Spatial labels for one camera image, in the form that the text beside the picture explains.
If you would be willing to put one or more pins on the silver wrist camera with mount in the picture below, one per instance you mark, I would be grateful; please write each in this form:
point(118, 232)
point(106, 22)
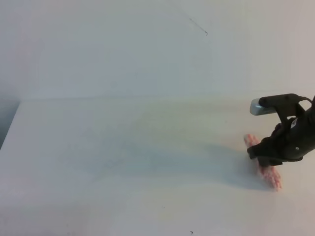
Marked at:
point(285, 105)

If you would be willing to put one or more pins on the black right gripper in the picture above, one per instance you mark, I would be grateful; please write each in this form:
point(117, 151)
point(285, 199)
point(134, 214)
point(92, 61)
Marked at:
point(289, 142)

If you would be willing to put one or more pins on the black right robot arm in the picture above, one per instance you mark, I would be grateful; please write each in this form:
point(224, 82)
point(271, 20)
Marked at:
point(313, 103)

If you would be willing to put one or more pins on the pink and white striped rag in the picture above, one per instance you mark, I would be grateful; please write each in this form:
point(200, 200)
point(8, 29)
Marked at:
point(268, 174)

